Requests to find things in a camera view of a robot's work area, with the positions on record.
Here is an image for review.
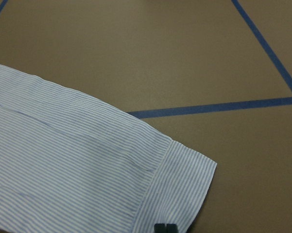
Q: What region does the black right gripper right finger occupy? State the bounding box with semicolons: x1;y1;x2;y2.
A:
166;224;177;233

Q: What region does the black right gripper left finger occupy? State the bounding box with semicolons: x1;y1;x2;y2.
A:
154;223;166;233

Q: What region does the blue striped button shirt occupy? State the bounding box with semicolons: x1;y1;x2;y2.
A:
0;65;217;233

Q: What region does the brown table mat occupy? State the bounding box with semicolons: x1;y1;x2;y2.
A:
0;0;292;233

